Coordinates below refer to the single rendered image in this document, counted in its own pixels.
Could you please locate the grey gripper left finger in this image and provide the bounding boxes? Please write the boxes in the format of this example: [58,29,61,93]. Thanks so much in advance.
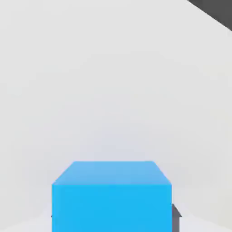
[21,211,53,232]

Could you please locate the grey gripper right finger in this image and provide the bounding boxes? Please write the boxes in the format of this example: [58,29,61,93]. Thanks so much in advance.
[171,203,211,232]

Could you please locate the small blue cube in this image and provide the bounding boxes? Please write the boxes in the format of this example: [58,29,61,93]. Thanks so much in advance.
[51,160,173,232]

